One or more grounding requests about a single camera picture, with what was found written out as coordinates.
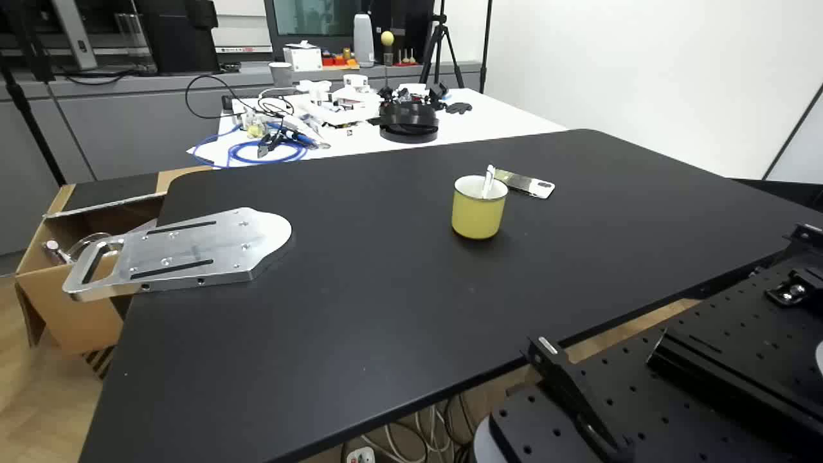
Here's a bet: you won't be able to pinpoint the yellow mug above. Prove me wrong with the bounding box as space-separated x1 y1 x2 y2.
449 172 512 244

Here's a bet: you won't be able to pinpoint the black VR headset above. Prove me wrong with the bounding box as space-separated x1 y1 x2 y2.
376 86 441 145

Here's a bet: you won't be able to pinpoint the white side table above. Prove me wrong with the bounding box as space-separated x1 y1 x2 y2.
188 83 569 172

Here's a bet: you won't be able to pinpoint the white cluttered device parts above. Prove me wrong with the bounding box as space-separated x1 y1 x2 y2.
232 75 386 150

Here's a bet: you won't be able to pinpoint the white cylinder speaker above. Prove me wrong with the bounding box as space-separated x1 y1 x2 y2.
350 11 378 70

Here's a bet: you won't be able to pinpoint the black stand pole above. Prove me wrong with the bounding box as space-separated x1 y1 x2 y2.
475 0 497 92

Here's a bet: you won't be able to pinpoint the small white box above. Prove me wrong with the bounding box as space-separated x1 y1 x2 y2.
279 42 324 75

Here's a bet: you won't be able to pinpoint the silver metal mounting plate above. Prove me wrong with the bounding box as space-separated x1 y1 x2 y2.
58 207 295 304

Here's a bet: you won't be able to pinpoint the dark display screen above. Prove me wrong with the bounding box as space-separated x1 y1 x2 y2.
262 0 373 56

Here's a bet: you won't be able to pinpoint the black perforated breadboard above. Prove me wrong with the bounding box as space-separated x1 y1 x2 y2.
473 225 823 463

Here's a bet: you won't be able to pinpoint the brown cardboard box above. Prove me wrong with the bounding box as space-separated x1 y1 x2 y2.
13 164 216 361

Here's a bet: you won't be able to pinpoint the thin black tripod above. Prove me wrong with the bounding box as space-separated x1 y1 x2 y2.
0 50 70 187

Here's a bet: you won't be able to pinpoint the blue cable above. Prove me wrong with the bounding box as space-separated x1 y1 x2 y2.
224 127 310 171

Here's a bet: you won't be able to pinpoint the black camera tripod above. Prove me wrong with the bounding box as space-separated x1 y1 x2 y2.
417 0 466 91

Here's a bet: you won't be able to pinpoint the white cables under table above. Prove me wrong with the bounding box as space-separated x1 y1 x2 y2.
342 398 479 463

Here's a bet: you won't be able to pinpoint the black rail block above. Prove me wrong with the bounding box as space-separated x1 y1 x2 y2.
646 320 823 443

